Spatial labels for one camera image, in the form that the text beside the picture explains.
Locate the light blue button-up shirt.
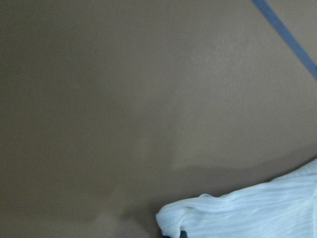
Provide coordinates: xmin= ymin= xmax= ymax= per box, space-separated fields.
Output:
xmin=156 ymin=161 xmax=317 ymax=238

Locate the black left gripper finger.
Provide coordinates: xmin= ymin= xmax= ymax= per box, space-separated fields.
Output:
xmin=179 ymin=231 xmax=187 ymax=238

